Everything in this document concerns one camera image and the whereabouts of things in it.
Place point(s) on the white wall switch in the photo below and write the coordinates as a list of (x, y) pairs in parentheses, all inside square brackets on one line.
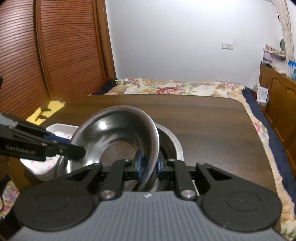
[(227, 46)]

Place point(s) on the dark clothes on bed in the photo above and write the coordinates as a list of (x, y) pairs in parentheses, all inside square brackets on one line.
[(110, 83)]

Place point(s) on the blue picture box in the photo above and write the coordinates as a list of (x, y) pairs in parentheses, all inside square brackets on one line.
[(291, 69)]

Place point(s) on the floral square plate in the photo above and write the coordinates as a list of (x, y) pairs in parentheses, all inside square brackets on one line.
[(44, 167)]

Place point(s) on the floral bed quilt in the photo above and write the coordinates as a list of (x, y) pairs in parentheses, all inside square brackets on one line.
[(236, 197)]

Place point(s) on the small steel bowl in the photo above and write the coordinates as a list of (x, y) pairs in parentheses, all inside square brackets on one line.
[(117, 133)]

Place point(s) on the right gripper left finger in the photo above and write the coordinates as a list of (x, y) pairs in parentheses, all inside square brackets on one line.
[(115, 176)]

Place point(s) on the beige curtain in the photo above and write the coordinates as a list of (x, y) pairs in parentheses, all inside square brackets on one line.
[(284, 15)]

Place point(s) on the wooden louvered wardrobe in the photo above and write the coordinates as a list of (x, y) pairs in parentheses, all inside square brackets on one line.
[(52, 50)]

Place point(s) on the white paper box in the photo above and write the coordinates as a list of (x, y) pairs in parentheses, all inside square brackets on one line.
[(262, 95)]

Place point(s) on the stack of folded cloth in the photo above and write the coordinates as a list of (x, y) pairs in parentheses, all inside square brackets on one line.
[(275, 58)]

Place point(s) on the yellow Pikachu plush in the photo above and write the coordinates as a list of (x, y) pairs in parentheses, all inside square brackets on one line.
[(44, 112)]

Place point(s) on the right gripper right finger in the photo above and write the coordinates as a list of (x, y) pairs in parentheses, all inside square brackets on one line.
[(176, 171)]

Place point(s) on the wooden sideboard cabinet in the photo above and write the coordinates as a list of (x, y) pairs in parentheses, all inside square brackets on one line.
[(280, 111)]

